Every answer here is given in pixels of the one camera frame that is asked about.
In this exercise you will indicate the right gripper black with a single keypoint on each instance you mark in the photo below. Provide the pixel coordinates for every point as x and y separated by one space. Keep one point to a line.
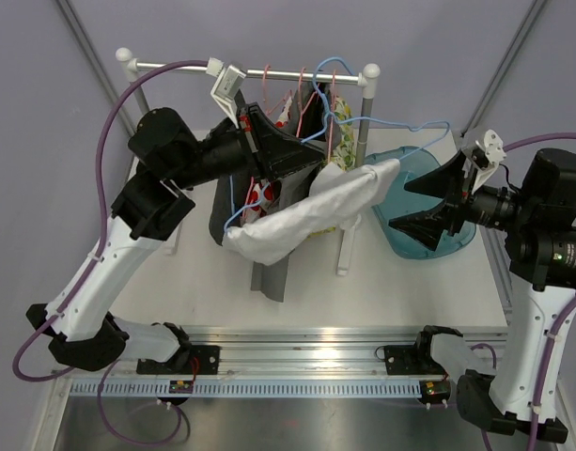
449 183

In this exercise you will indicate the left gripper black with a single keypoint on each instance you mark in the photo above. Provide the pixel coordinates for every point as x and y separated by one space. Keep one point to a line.
276 152

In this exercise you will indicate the dark grey dotted skirt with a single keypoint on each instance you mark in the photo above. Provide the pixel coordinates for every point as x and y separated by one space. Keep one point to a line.
220 211

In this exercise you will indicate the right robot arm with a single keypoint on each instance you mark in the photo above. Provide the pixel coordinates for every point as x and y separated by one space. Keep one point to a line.
538 221

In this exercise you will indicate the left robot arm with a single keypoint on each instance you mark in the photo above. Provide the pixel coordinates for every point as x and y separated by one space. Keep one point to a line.
83 332

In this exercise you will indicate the red poppy white skirt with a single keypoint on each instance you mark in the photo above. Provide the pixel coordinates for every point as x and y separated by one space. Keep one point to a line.
257 195

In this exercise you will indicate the plain grey skirt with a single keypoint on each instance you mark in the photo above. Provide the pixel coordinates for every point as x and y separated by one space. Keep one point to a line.
271 280

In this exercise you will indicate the lemon print skirt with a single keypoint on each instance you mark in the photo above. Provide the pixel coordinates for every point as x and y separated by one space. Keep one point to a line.
344 156

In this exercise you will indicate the blue plastic basket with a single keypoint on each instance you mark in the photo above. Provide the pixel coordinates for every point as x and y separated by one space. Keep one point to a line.
414 162

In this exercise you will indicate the clothes rack silver white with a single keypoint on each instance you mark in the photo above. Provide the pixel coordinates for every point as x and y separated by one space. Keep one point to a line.
367 80

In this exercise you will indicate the pink wire hanger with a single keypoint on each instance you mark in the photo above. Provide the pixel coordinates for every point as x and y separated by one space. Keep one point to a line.
264 88
302 107
332 132

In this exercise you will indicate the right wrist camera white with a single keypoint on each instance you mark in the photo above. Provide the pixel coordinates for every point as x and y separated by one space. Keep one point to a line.
484 149

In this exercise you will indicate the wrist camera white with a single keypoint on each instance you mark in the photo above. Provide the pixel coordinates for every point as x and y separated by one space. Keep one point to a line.
484 149
228 80

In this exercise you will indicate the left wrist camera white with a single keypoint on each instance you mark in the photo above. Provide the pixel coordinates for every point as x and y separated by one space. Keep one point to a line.
228 80

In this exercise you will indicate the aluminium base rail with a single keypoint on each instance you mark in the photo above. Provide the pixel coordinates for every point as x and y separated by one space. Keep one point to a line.
301 353

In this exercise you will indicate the left frame post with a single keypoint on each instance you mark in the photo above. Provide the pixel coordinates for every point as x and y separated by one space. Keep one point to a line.
87 49

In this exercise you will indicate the frame post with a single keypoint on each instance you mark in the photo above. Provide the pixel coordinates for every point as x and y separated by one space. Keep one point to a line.
87 49
514 49

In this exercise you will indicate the right frame post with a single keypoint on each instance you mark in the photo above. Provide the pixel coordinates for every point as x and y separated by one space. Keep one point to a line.
514 49

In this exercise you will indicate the white slotted cable duct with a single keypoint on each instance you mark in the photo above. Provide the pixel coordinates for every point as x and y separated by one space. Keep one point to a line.
211 388

